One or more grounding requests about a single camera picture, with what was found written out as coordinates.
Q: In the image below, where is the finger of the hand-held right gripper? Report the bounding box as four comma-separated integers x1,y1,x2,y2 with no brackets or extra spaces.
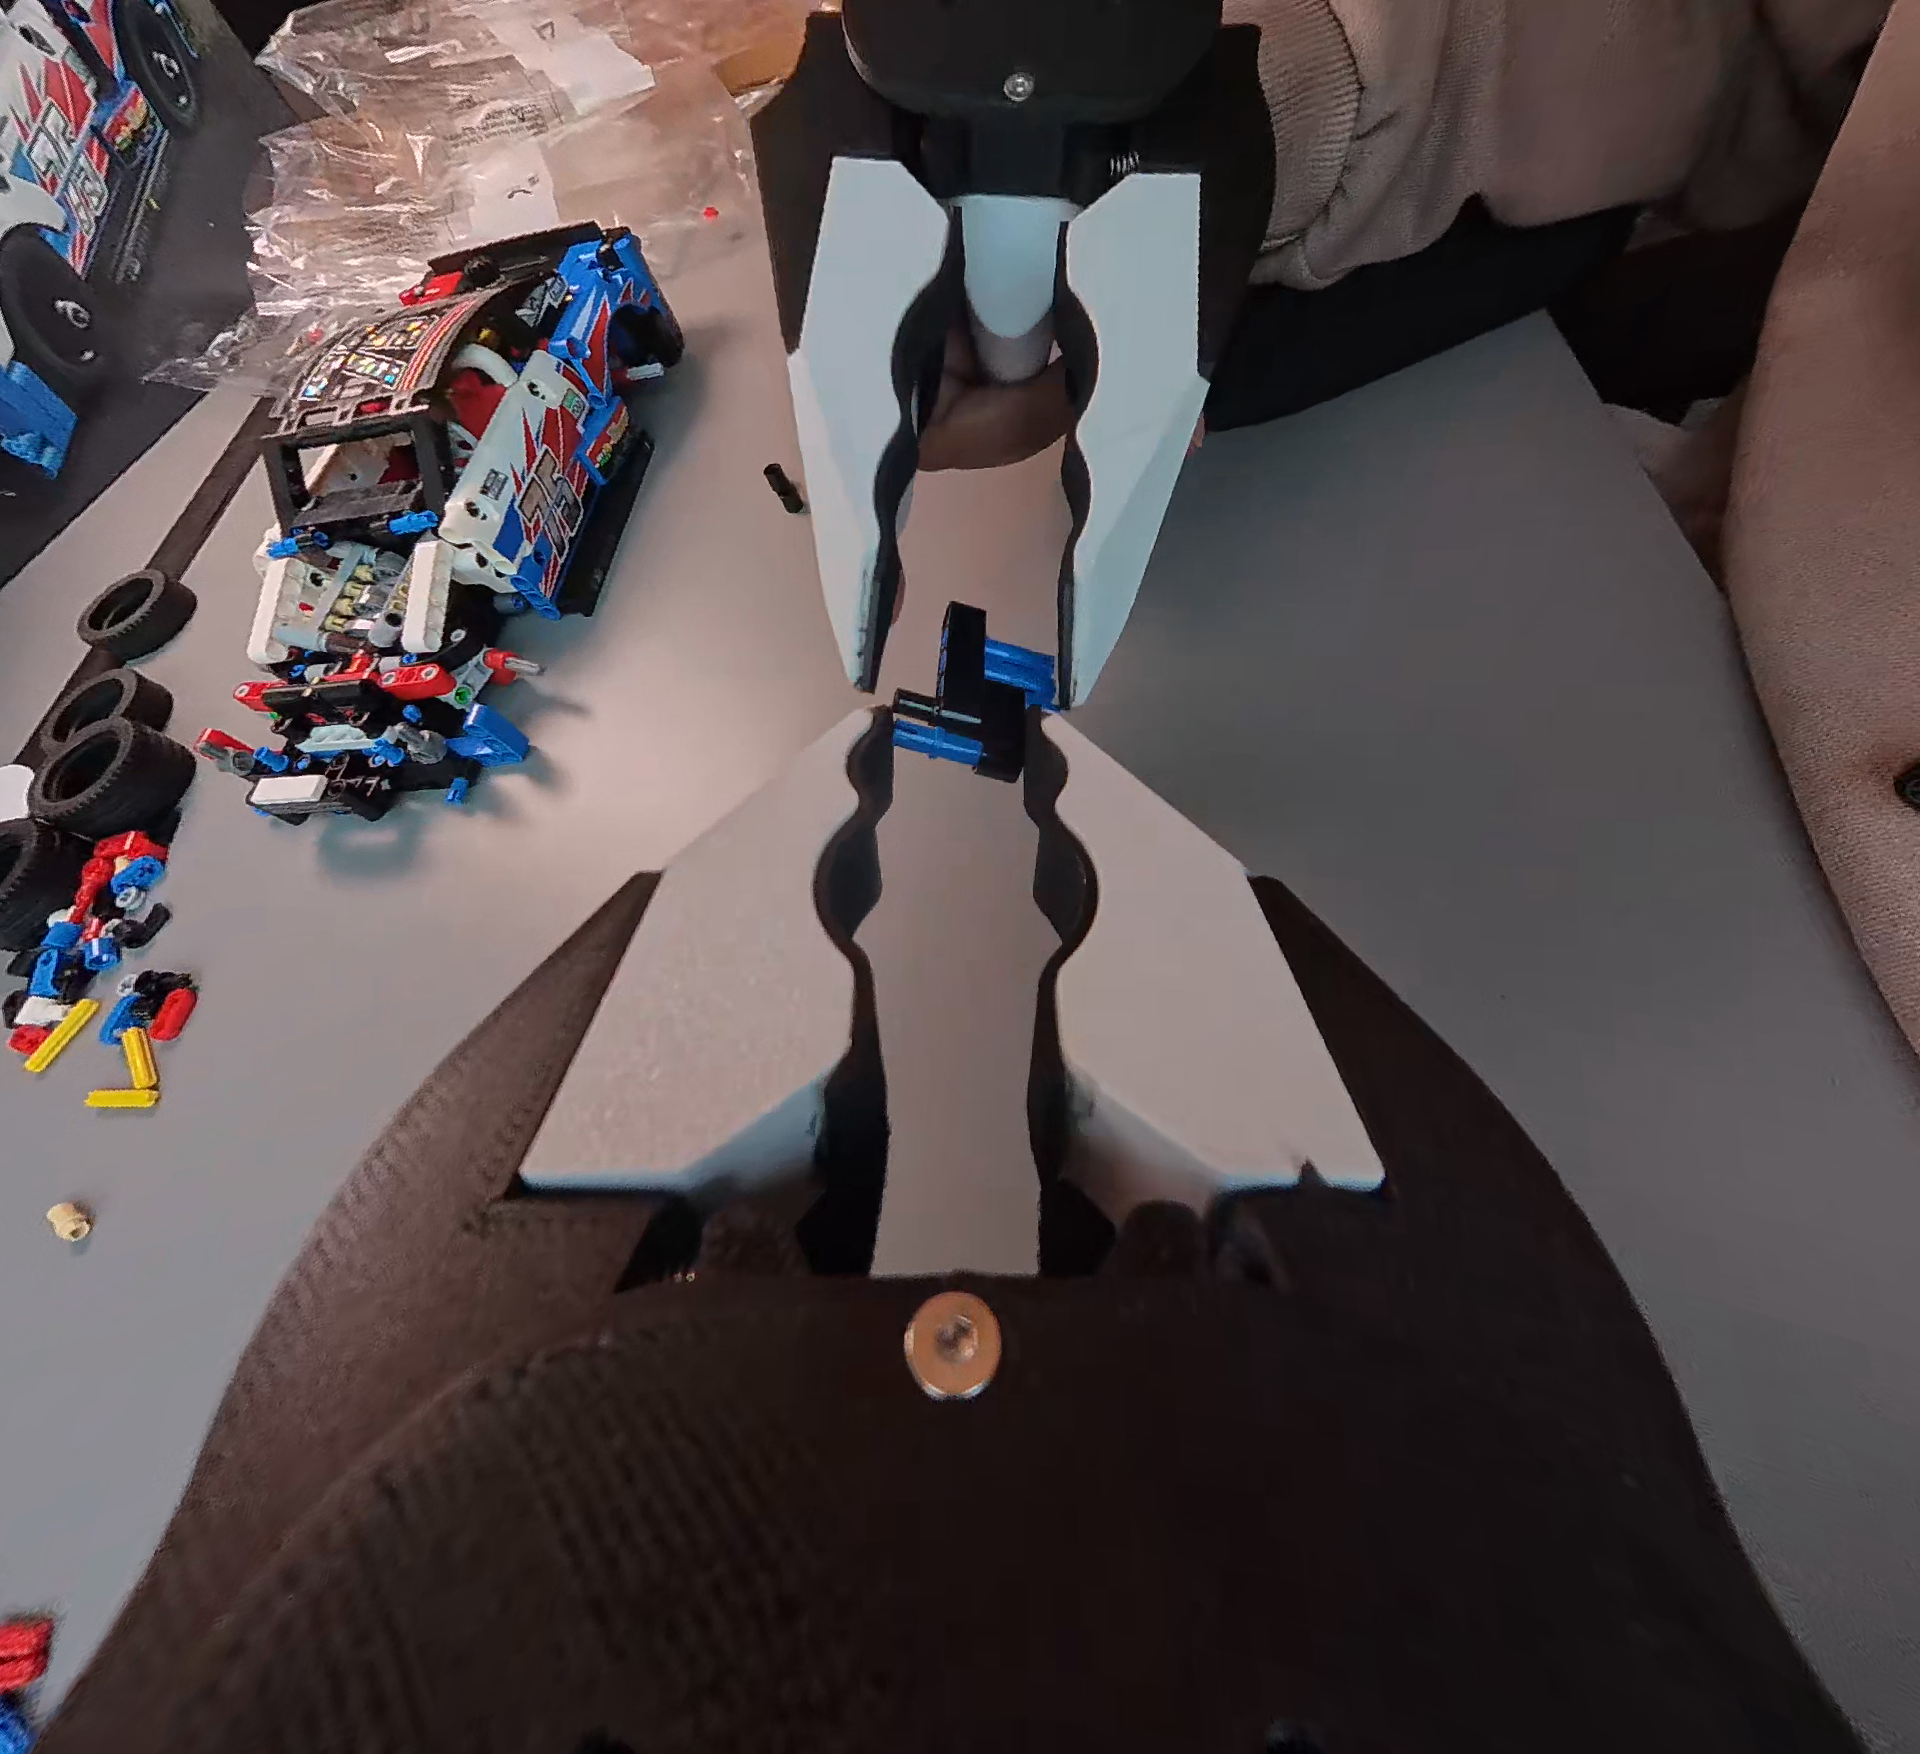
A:
786,152,966,698
1052,169,1219,714

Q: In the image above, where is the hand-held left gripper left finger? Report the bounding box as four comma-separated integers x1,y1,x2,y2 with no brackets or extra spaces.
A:
514,710,895,1281

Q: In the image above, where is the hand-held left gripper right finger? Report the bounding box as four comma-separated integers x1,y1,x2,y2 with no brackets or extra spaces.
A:
1027,710,1392,1276

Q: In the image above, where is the black beam with blue pins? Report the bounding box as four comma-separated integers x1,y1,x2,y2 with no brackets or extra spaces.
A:
892,602,1057,785

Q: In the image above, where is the person's right forearm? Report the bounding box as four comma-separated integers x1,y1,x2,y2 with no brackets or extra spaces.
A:
1223,0,1920,295

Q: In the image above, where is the grey desk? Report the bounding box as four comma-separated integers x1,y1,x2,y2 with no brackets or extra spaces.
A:
0,0,1920,1754

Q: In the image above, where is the person's right hand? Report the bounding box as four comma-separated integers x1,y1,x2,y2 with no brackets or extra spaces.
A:
915,326,1077,476

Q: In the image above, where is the toy brick race car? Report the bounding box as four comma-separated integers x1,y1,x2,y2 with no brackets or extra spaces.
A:
194,221,688,826

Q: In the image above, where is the crumpled clear plastic bag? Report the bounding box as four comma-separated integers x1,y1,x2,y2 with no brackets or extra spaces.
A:
142,0,821,399

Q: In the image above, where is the pile of mixed coloured pieces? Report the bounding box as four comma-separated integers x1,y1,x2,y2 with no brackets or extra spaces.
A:
0,829,201,1113

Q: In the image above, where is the person's torso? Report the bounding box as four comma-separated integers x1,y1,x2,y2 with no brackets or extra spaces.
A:
1642,0,1920,1058

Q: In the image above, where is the black toy car box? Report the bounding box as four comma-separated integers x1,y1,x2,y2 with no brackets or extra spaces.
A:
0,0,302,587

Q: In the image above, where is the pile of blue red pins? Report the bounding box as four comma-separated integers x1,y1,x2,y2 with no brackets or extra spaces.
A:
0,1610,63,1743

